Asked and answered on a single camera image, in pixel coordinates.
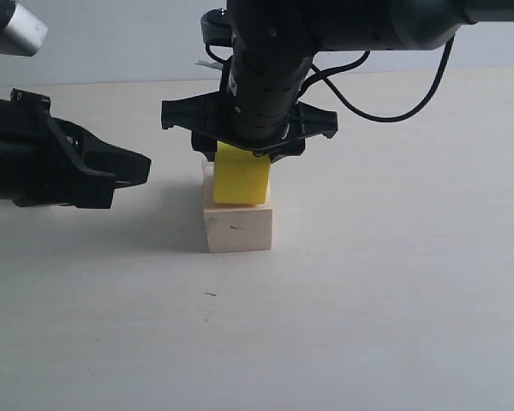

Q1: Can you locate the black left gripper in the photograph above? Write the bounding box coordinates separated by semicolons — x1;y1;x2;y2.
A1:
0;89;152;209

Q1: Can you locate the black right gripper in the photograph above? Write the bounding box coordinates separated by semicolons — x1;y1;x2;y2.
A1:
161;51;338;164

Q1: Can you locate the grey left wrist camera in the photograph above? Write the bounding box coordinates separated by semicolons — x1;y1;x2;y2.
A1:
0;1;48;57

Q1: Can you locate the large pale wooden cube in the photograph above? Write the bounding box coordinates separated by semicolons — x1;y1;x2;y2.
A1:
202;160;273;253

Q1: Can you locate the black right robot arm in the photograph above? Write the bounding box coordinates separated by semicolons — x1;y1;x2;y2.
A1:
161;1;514;162

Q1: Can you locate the yellow cube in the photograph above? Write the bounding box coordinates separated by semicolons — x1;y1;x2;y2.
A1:
213;142;272;205

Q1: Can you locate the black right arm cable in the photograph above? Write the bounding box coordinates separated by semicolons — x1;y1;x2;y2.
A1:
203;36;457;124

